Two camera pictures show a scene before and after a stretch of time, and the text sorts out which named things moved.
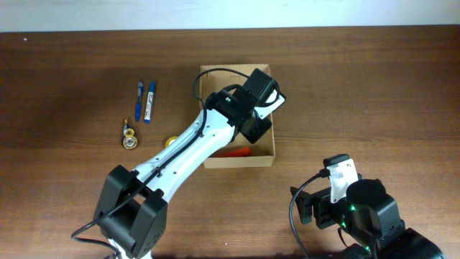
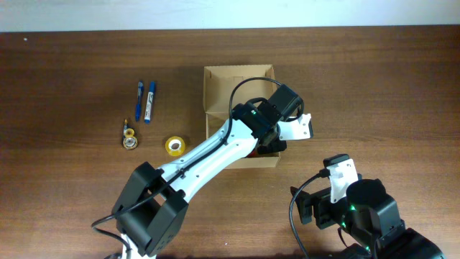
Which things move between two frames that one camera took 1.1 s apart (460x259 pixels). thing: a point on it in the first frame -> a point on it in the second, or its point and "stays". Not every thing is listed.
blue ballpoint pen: (140, 87) stays
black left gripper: (256, 130) -> (274, 146)
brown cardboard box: (241, 153) stays
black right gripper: (306, 206) stays
